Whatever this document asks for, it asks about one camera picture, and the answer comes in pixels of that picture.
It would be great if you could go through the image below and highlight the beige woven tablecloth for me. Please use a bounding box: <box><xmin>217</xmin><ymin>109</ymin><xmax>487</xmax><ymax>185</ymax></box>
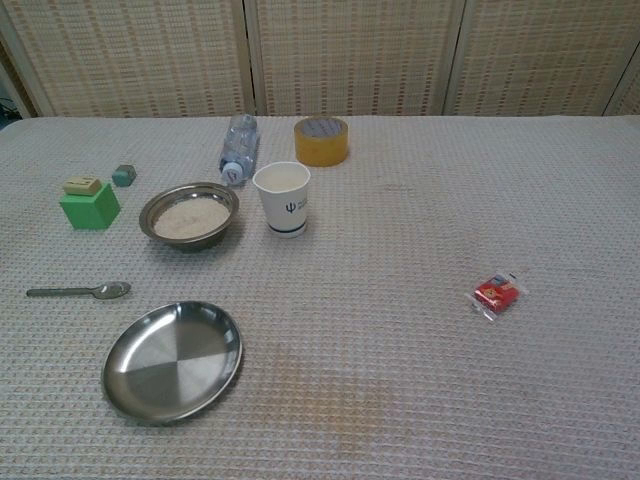
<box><xmin>0</xmin><ymin>115</ymin><xmax>640</xmax><ymax>480</ymax></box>

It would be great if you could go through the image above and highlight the steel bowl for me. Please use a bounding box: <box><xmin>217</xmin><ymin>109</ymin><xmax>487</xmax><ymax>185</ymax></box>
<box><xmin>138</xmin><ymin>181</ymin><xmax>241</xmax><ymax>254</ymax></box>

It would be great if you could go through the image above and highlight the clear plastic water bottle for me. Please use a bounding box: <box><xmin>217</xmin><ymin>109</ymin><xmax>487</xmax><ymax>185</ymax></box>
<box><xmin>217</xmin><ymin>113</ymin><xmax>262</xmax><ymax>187</ymax></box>

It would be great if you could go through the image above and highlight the metal spoon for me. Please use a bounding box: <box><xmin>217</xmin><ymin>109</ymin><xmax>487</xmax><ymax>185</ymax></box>
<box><xmin>25</xmin><ymin>281</ymin><xmax>133</xmax><ymax>302</ymax></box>

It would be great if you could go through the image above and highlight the round steel plate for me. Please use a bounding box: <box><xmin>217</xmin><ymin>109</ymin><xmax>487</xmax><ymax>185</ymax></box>
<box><xmin>101</xmin><ymin>300</ymin><xmax>244</xmax><ymax>426</ymax></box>

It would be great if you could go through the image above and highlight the green cube block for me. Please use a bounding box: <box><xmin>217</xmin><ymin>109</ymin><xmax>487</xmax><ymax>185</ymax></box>
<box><xmin>58</xmin><ymin>182</ymin><xmax>122</xmax><ymax>232</ymax></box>

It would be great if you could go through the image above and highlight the woven bamboo folding screen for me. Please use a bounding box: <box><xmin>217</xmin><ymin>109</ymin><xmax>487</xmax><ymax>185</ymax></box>
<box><xmin>0</xmin><ymin>0</ymin><xmax>640</xmax><ymax>120</ymax></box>

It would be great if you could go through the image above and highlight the small beige block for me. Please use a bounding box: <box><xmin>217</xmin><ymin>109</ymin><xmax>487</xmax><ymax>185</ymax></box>
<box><xmin>62</xmin><ymin>175</ymin><xmax>102</xmax><ymax>197</ymax></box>

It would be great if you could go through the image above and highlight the yellow packing tape roll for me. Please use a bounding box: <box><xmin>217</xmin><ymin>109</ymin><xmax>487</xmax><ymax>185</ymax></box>
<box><xmin>293</xmin><ymin>116</ymin><xmax>350</xmax><ymax>167</ymax></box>

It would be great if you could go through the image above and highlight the red snack packet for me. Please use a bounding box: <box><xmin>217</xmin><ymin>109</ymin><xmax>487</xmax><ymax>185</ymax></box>
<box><xmin>464</xmin><ymin>269</ymin><xmax>529</xmax><ymax>323</ymax></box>

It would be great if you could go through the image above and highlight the white paper cup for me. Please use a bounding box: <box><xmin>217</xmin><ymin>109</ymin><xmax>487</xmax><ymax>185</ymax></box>
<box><xmin>251</xmin><ymin>161</ymin><xmax>312</xmax><ymax>239</ymax></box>

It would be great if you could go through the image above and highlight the white powder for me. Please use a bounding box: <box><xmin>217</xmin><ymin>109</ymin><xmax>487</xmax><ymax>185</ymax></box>
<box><xmin>152</xmin><ymin>195</ymin><xmax>232</xmax><ymax>240</ymax></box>

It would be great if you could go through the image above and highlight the small teal block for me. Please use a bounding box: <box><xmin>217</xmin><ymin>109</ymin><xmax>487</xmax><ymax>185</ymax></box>
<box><xmin>111</xmin><ymin>164</ymin><xmax>138</xmax><ymax>188</ymax></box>

